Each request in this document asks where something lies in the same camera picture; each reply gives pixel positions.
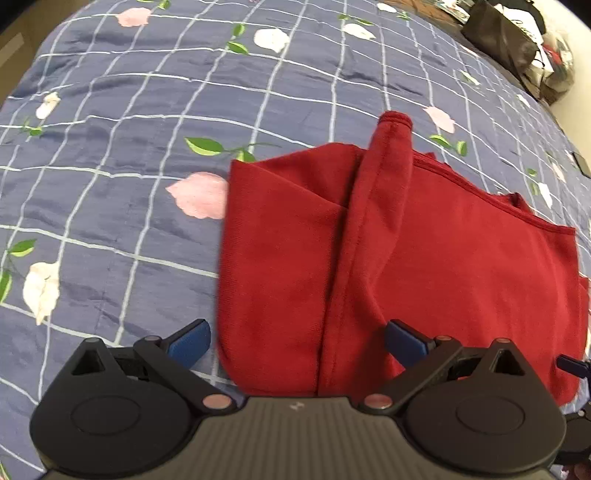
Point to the black phone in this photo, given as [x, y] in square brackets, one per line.
[582, 164]

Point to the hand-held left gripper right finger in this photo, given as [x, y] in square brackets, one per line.
[406, 346]

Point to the clear plastic bag of clothes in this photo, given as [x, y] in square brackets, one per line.
[558, 64]

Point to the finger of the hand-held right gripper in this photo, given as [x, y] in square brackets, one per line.
[572, 366]

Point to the brown patterned bed sheet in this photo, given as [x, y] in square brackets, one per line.
[429, 7]

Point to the red long-sleeve shirt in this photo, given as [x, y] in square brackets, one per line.
[415, 258]

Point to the brown leather handbag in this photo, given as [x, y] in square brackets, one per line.
[503, 41]

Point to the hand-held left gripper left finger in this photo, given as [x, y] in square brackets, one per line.
[189, 347]

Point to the white printed bag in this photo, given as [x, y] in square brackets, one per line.
[526, 18]

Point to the blue checked floral quilt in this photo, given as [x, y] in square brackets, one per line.
[138, 138]

